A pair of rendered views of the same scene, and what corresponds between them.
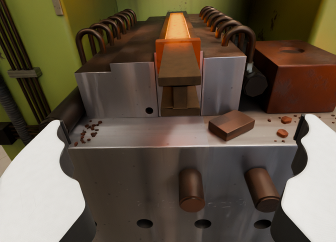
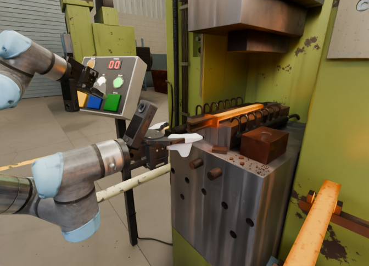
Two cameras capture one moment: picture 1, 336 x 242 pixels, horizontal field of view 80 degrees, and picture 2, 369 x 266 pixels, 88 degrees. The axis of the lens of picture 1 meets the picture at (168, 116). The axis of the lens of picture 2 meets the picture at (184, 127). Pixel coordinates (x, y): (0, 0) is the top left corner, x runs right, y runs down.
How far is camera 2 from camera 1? 48 cm
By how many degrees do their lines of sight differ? 43
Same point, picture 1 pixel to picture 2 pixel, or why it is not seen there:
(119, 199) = (182, 163)
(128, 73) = not seen: hidden behind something
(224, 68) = (224, 129)
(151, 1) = (264, 93)
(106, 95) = not seen: hidden behind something
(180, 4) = (281, 98)
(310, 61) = (256, 137)
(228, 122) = (217, 148)
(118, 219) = (180, 173)
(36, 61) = (189, 110)
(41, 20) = (195, 97)
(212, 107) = (221, 143)
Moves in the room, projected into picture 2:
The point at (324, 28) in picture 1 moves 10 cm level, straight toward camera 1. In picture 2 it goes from (309, 131) to (276, 133)
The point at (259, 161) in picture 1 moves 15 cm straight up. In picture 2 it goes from (219, 165) to (223, 115)
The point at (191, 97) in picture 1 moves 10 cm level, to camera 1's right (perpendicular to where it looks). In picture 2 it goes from (195, 128) to (223, 138)
